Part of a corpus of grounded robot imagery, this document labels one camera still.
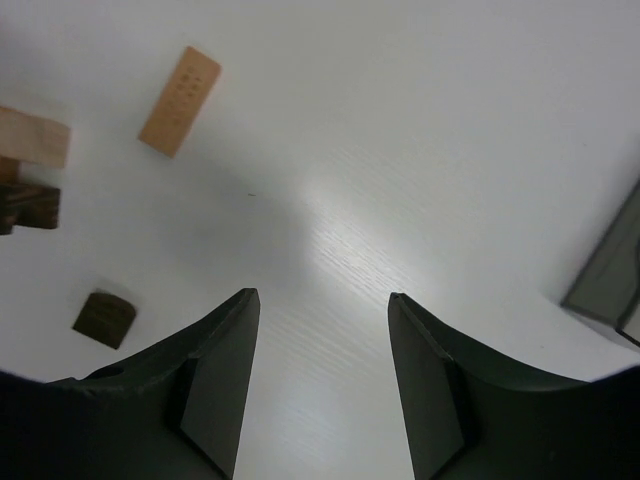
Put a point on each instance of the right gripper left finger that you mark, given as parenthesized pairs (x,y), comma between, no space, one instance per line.
(171,411)

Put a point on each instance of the dark wood small cube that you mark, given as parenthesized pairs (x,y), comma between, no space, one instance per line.
(105,318)

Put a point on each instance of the light wood plank block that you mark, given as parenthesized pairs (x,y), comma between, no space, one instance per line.
(180,102)

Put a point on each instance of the light wood long block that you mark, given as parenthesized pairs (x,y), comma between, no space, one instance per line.
(33,139)

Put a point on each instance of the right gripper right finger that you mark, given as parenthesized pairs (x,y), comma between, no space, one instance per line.
(471,412)

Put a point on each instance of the dark wood tall block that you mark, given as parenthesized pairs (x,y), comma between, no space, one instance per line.
(29,205)

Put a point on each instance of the grey transparent plastic tray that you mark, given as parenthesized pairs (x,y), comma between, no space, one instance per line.
(606,290)

